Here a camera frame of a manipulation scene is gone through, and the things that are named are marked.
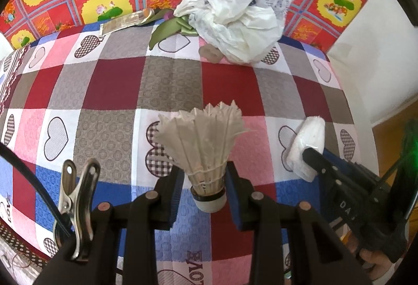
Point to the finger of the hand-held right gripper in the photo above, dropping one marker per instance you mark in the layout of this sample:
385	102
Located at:
321	165

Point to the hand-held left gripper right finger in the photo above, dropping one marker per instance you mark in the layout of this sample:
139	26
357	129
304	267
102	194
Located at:
236	206

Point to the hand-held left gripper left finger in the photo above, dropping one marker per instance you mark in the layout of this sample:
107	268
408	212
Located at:
174	200

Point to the white paper wad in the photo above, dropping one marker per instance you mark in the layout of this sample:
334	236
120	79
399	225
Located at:
307	138

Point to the white feather shuttlecock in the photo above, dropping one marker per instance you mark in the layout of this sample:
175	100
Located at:
202	148

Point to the green ribbon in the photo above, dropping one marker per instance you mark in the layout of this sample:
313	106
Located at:
163	33

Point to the person's right forearm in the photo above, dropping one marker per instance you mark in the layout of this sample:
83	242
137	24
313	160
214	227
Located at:
383	277

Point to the person's right hand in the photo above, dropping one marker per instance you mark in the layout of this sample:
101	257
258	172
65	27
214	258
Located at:
372	260

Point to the silver metal clip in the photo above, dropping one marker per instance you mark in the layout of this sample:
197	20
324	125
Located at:
78	196

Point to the checkered heart bedsheet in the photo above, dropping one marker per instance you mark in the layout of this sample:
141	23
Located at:
114	82

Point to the clear plastic scrap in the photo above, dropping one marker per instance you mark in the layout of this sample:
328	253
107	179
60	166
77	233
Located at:
212	54

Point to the white crumpled plastic bag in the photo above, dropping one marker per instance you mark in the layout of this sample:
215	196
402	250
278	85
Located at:
241	4

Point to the purple ribbon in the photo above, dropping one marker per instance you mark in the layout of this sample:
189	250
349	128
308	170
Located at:
168	15

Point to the silver tube orange cap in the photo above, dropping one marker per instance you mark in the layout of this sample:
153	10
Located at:
124	22

